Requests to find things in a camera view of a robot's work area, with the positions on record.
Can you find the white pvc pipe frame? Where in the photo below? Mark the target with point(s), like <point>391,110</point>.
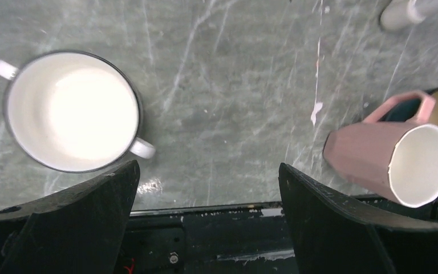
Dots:
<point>400,14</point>

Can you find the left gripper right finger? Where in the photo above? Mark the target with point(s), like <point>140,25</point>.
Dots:
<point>336,233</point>

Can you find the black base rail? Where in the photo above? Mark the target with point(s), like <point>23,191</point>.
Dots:
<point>226,239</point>

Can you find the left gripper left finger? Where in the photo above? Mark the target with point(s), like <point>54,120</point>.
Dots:
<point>76,230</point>

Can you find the pink mug left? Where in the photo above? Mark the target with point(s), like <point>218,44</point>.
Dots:
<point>396,160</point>

